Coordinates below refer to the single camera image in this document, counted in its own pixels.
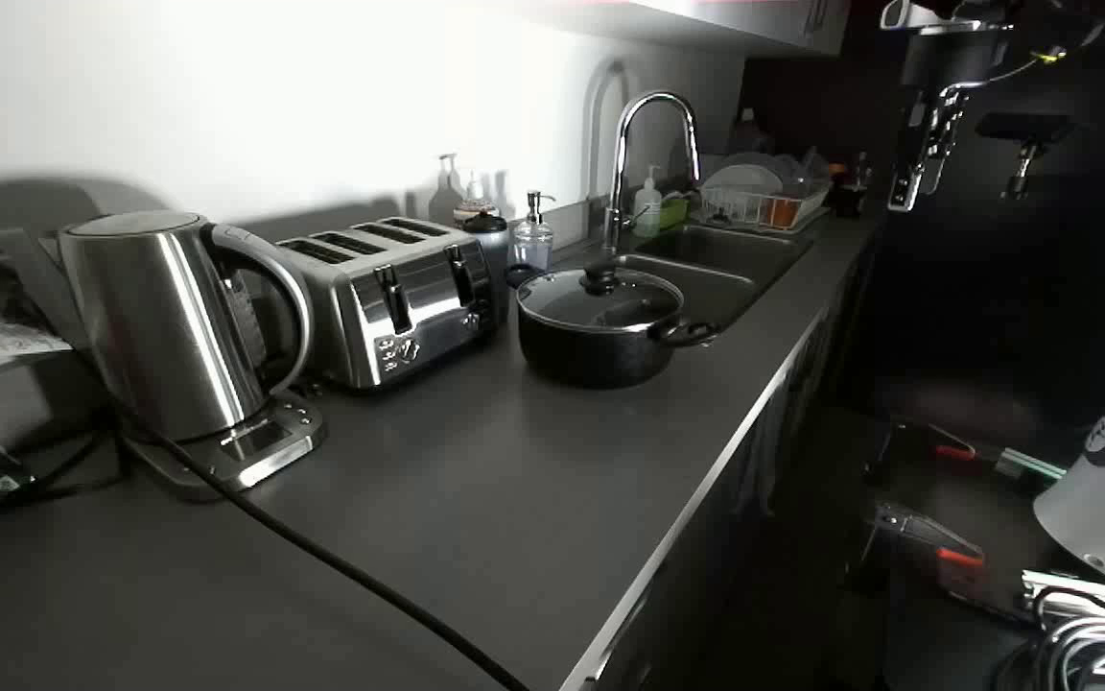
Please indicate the black cooking pot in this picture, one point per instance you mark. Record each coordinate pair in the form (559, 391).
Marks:
(598, 350)

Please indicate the stainless steel electric kettle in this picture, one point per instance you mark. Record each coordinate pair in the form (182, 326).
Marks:
(156, 326)

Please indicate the stainless steel four-slot toaster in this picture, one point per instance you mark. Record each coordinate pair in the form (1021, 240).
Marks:
(385, 302)

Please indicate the dish rack with dishes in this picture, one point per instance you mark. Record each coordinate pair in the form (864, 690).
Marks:
(764, 193)

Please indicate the chrome gooseneck faucet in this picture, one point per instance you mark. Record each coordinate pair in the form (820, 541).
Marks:
(623, 153)

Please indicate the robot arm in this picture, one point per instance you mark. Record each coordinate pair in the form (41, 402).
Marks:
(949, 7)

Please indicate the glass lid with black knob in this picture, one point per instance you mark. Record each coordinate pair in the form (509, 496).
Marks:
(600, 302)

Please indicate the clear soap pump bottle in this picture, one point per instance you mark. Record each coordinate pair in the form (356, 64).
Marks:
(447, 193)

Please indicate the kettle power base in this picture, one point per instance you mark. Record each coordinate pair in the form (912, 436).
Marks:
(263, 443)

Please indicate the black orange power drill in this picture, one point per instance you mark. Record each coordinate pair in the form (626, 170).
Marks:
(930, 541)

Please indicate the green dish soap bottle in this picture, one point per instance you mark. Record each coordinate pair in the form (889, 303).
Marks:
(646, 203)

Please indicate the small bowl behind toaster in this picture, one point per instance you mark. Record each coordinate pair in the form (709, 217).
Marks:
(483, 228)

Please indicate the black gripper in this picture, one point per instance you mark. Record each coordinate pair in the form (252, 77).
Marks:
(956, 54)

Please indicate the small clear pump dispenser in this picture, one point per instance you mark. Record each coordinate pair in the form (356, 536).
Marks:
(534, 237)

